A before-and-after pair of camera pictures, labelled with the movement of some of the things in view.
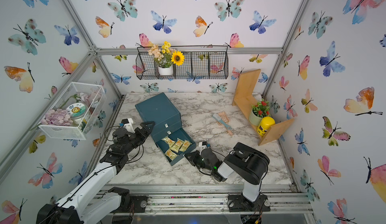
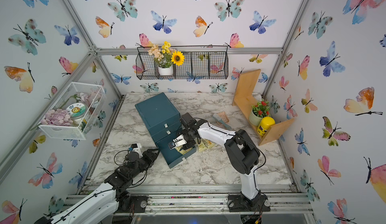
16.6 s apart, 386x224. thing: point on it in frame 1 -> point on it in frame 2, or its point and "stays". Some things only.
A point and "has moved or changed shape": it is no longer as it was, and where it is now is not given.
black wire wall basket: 200,62 stays
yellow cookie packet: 176,146 has moved or changed shape
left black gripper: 144,129 -> 150,157
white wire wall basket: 75,114 stays
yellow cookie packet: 169,141 -> 202,147
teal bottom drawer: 176,145 stays
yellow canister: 266,123 stays
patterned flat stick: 217,117 stays
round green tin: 77,110 stays
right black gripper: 194,155 -> 188,143
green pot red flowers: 257,112 stays
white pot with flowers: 165,58 stays
